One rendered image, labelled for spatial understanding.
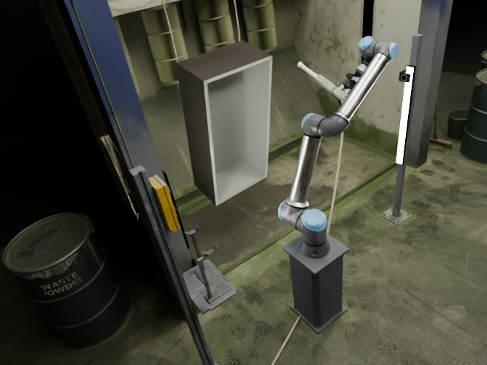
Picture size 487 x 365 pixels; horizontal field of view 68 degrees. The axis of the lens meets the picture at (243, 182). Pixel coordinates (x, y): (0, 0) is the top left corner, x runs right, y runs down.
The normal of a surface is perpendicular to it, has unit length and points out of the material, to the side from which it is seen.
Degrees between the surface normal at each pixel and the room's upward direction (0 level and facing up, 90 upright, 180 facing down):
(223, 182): 12
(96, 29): 90
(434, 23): 90
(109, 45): 90
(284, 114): 57
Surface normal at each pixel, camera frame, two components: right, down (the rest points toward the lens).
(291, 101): 0.40, -0.11
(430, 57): -0.81, 0.42
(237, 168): -0.01, -0.72
